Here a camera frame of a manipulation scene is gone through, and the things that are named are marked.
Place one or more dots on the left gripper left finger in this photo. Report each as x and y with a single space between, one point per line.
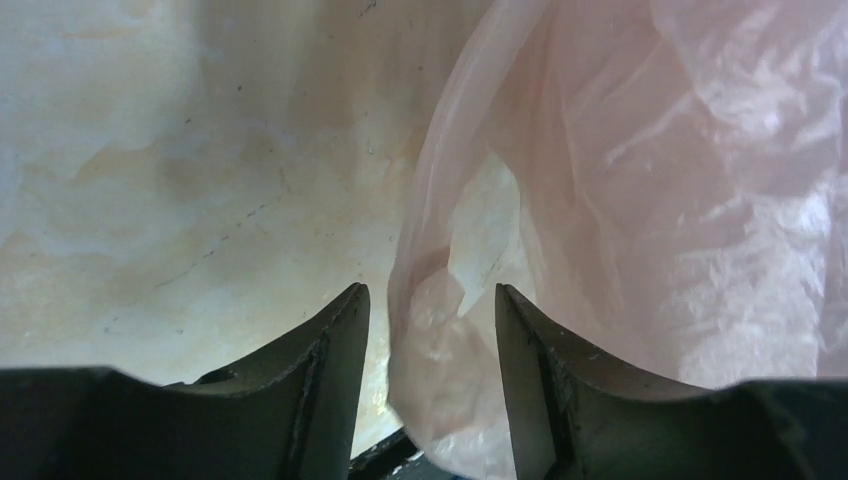
285 411

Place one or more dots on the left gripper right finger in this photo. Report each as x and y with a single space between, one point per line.
576 411

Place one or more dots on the translucent pink trash bag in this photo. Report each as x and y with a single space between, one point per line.
682 171

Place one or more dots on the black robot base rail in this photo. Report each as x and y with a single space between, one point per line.
395 458

